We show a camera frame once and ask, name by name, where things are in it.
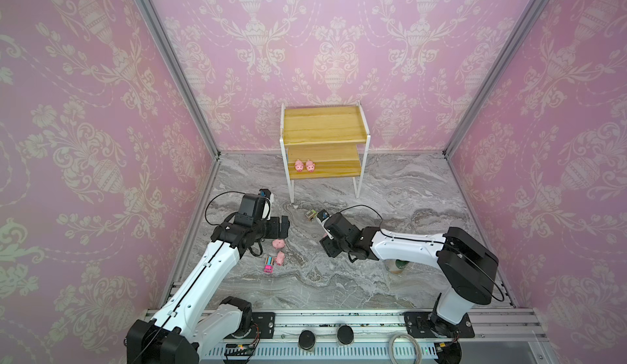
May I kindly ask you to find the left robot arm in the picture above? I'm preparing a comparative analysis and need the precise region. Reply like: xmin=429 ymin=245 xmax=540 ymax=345
xmin=125 ymin=189 xmax=290 ymax=363

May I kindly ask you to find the pink toy pig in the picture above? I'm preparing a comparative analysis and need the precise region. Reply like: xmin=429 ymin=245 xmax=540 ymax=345
xmin=294 ymin=160 xmax=305 ymax=172
xmin=305 ymin=160 xmax=315 ymax=173
xmin=272 ymin=239 xmax=286 ymax=250
xmin=275 ymin=251 xmax=286 ymax=266

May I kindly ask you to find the black round knob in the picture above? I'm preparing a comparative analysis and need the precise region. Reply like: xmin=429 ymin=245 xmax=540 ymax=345
xmin=297 ymin=330 xmax=316 ymax=352
xmin=336 ymin=325 xmax=354 ymax=346

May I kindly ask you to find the wooden two-tier shelf white frame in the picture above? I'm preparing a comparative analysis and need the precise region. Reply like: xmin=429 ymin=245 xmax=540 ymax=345
xmin=279 ymin=104 xmax=372 ymax=203

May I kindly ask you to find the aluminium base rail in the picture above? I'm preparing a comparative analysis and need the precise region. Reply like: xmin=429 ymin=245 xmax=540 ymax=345
xmin=139 ymin=307 xmax=550 ymax=345

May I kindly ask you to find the green truck with grille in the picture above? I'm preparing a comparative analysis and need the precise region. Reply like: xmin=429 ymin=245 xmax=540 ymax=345
xmin=305 ymin=210 xmax=318 ymax=221

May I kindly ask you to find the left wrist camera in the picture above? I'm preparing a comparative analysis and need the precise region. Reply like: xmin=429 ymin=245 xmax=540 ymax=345
xmin=259 ymin=189 xmax=274 ymax=220

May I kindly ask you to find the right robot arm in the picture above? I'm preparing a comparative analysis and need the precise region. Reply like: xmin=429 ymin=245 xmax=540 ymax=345
xmin=318 ymin=210 xmax=506 ymax=339

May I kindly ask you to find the pink blue toy truck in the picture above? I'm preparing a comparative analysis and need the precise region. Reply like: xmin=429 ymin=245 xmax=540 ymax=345
xmin=264 ymin=256 xmax=275 ymax=274

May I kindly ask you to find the green can gold lid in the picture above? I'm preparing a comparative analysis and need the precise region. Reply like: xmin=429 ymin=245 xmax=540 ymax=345
xmin=386 ymin=259 xmax=408 ymax=274

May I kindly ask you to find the coiled white cable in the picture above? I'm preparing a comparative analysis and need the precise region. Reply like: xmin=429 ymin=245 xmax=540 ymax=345
xmin=388 ymin=333 xmax=423 ymax=364

